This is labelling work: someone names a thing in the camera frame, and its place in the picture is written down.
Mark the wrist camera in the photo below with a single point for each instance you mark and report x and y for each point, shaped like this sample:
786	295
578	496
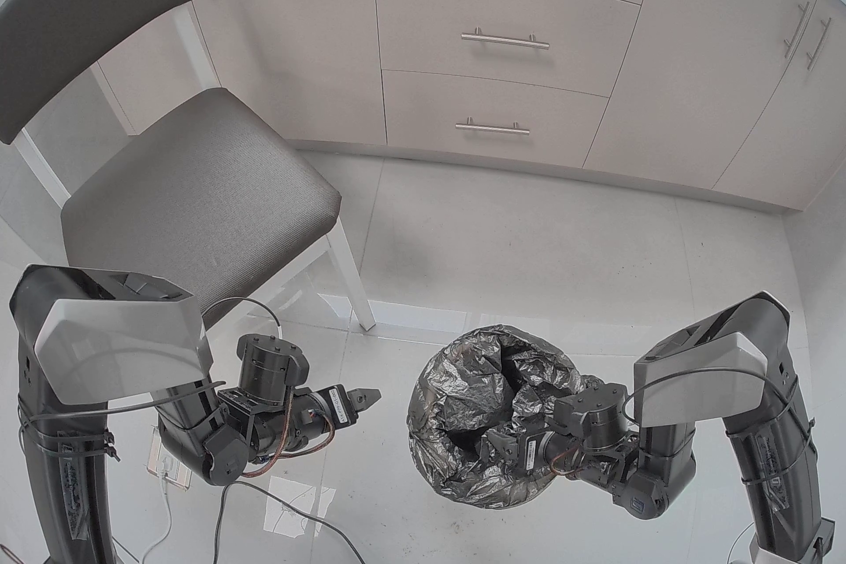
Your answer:
568	414
299	369

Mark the black plastic bag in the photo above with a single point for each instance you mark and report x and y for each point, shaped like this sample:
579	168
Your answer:
462	403

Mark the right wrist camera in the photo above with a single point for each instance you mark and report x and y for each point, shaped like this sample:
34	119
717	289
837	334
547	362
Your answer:
568	414

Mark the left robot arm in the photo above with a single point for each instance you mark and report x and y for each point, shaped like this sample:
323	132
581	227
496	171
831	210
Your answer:
119	343

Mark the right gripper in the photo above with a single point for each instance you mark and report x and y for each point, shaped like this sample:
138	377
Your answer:
532	452

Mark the grey padded chair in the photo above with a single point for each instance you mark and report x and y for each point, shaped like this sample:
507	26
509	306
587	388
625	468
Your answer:
198	184

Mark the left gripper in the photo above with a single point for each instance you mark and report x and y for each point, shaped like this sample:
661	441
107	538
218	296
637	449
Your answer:
337	409

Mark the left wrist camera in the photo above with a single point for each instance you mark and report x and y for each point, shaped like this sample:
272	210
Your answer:
299	369

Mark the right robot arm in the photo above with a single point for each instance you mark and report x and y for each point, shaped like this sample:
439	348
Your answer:
700	383

